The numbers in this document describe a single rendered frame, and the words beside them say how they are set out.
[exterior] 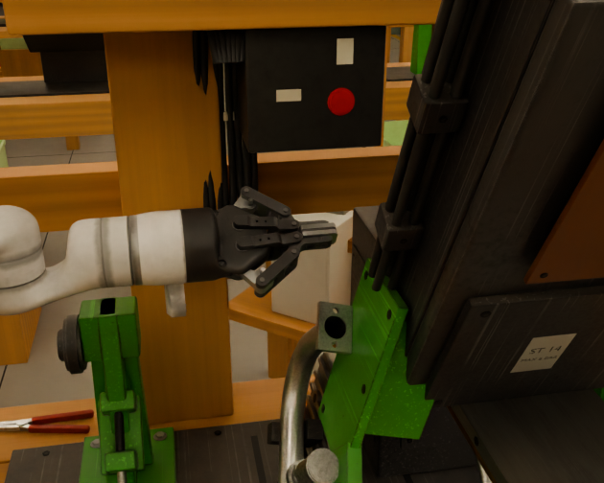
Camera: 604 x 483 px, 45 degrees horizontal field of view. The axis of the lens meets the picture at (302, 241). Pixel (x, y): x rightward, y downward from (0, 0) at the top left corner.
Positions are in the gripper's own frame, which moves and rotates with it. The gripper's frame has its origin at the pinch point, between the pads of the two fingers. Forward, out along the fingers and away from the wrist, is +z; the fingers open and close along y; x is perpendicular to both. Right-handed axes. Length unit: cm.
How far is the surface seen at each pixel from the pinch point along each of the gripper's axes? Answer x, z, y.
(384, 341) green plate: 1.1, 4.5, -12.5
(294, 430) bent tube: 22.7, -2.3, -13.0
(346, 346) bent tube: 9.1, 2.7, -8.9
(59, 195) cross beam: 25.9, -29.9, 27.6
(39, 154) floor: 367, -95, 333
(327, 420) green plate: 17.6, 0.8, -14.0
